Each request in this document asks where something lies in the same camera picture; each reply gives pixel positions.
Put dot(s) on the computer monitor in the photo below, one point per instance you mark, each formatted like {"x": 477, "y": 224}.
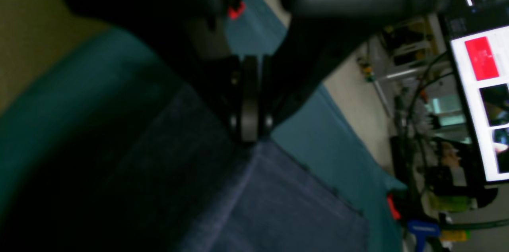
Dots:
{"x": 478, "y": 49}

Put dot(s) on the teal table cloth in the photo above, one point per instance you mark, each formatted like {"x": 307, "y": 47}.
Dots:
{"x": 64, "y": 137}

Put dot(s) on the orange blue clamp bottom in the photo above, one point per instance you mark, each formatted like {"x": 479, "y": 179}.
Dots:
{"x": 421, "y": 232}

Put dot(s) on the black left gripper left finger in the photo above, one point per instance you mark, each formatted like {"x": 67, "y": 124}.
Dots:
{"x": 189, "y": 36}

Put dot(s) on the blue-grey heathered T-shirt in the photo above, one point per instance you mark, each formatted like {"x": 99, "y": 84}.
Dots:
{"x": 185, "y": 186}

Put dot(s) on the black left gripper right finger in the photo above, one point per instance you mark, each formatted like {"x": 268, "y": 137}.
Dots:
{"x": 321, "y": 34}

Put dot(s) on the orange black clamp top right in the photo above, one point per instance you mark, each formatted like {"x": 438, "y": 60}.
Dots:
{"x": 236, "y": 11}

